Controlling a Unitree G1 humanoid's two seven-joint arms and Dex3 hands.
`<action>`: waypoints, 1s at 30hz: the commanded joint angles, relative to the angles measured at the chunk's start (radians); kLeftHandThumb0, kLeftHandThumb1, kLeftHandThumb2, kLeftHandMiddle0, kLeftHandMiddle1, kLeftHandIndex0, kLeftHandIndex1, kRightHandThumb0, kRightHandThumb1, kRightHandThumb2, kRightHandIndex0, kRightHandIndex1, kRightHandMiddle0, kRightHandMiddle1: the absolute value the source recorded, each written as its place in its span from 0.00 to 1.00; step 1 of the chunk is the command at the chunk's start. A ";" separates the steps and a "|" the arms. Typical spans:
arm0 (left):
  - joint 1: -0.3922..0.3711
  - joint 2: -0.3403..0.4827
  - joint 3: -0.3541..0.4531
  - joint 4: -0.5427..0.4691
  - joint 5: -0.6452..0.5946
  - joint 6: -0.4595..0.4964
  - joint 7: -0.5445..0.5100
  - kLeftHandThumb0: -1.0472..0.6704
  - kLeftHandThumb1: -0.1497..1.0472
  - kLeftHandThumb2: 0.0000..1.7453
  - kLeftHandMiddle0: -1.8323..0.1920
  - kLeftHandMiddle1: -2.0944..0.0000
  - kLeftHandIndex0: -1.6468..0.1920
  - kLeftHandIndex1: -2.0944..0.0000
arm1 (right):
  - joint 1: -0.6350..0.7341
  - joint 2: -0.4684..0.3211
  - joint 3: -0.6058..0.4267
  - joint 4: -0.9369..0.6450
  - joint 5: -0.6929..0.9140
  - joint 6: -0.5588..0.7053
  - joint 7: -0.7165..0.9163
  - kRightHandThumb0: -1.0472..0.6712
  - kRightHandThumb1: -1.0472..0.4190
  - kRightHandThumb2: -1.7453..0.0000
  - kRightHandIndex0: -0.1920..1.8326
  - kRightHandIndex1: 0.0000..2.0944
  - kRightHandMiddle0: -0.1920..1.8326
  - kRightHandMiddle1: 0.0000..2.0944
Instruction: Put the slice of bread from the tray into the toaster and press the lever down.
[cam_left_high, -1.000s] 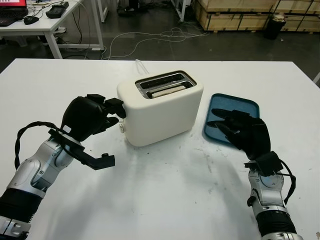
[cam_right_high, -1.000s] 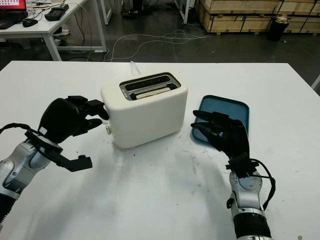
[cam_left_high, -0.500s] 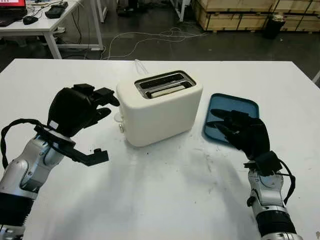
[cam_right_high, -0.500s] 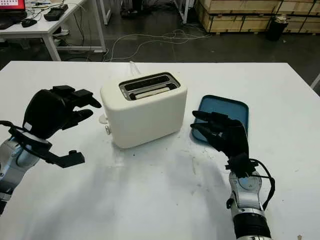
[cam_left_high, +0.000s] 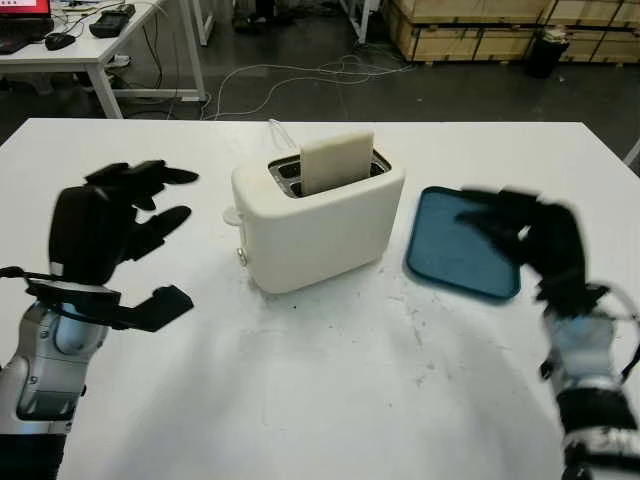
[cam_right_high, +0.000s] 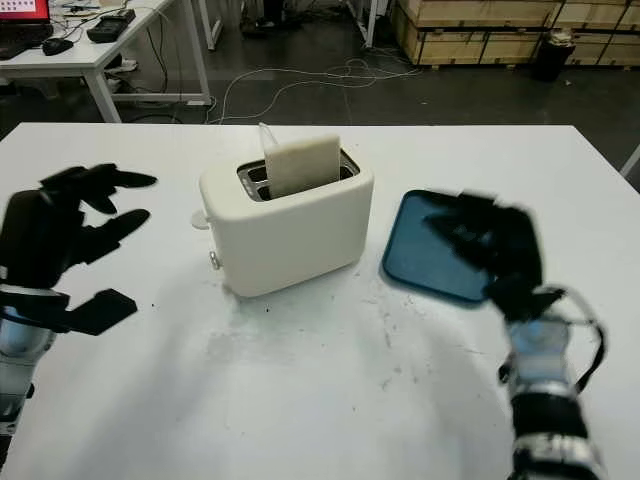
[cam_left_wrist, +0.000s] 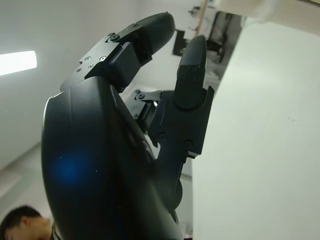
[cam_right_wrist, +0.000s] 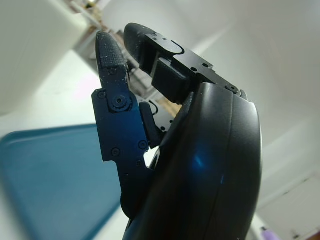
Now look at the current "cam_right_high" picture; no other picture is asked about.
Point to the black handheld controller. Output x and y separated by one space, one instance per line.
111 25

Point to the black trash bin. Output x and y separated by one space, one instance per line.
552 57

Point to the white office desk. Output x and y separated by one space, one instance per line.
65 57

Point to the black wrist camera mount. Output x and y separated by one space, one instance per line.
100 312
530 300

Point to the blue plastic tray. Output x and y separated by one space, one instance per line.
415 250

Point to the slice of white bread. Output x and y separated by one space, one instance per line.
305 165

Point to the white toaster lever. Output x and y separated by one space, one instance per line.
200 220

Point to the silver toaster dial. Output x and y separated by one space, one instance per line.
215 260

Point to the white two-slot toaster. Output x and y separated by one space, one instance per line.
290 240

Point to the wooden crate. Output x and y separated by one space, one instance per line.
475 47
475 12
605 15
607 50

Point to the white side table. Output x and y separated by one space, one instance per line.
631 162

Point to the black computer mouse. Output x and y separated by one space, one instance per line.
57 46

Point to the black laptop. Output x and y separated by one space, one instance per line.
20 32

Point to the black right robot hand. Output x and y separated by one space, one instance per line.
510 250

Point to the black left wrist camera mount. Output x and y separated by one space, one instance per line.
100 312

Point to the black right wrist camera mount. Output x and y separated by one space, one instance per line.
530 300

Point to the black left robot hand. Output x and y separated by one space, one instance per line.
35 240

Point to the white table frame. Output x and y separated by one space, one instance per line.
370 22
211 25

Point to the black stand base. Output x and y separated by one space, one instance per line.
262 25

